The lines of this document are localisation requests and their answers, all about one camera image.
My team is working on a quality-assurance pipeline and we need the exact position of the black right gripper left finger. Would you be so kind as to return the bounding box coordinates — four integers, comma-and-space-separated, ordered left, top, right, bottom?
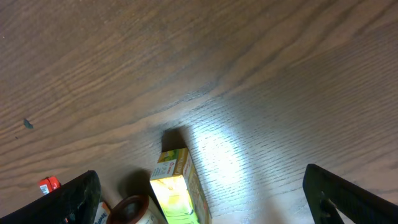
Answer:
1, 170, 101, 224

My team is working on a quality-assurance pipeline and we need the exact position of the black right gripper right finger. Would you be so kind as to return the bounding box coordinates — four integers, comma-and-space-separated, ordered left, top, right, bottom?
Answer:
302, 164, 397, 224

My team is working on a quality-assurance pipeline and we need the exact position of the green lid white jar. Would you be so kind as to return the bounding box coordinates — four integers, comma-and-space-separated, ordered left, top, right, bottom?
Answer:
106, 195, 167, 224

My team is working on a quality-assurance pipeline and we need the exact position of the green tea carton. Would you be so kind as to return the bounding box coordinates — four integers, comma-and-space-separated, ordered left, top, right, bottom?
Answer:
150, 148, 212, 224

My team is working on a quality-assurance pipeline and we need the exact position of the small orange box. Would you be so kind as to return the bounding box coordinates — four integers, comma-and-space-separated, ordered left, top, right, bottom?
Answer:
93, 202, 110, 224

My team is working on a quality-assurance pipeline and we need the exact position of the red sachet stick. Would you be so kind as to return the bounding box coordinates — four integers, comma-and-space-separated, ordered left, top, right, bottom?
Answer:
39, 176, 61, 195

